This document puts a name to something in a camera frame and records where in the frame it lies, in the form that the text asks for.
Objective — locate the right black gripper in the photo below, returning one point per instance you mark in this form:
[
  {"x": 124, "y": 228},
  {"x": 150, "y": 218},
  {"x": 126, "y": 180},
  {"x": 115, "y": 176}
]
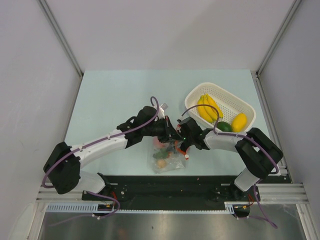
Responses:
[{"x": 183, "y": 148}]

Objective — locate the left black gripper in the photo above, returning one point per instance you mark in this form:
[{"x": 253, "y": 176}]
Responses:
[{"x": 169, "y": 132}]

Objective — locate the clear zip top bag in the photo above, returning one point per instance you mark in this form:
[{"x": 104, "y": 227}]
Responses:
[{"x": 177, "y": 161}]

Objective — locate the yellow fake bananas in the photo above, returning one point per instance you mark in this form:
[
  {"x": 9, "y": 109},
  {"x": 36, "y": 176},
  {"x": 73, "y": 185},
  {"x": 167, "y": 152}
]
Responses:
[{"x": 208, "y": 109}]

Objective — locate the green fake pepper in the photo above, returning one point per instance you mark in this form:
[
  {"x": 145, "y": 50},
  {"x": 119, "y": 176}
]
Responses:
[{"x": 224, "y": 126}]

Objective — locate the yellow fake lemon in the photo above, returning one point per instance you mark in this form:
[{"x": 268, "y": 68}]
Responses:
[{"x": 239, "y": 122}]

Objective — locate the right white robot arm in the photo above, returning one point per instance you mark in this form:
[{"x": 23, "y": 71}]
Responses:
[{"x": 259, "y": 154}]

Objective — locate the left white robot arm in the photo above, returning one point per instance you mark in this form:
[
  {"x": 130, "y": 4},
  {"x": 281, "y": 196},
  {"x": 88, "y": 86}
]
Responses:
[{"x": 64, "y": 167}]

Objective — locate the beige fake egg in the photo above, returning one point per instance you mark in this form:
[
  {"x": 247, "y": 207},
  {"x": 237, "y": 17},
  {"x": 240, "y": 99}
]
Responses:
[{"x": 161, "y": 163}]

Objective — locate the white perforated plastic basket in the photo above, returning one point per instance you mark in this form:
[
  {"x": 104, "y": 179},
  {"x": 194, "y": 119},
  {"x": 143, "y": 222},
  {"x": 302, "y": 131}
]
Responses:
[{"x": 229, "y": 104}]

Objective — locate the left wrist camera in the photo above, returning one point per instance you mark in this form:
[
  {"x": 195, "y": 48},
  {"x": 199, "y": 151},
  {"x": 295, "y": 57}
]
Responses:
[{"x": 164, "y": 106}]

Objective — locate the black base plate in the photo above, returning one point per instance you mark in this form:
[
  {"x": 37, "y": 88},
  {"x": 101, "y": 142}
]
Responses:
[{"x": 171, "y": 193}]

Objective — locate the aluminium frame rail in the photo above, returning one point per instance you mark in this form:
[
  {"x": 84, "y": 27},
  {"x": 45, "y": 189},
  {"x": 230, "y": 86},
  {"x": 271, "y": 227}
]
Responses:
[{"x": 282, "y": 193}]

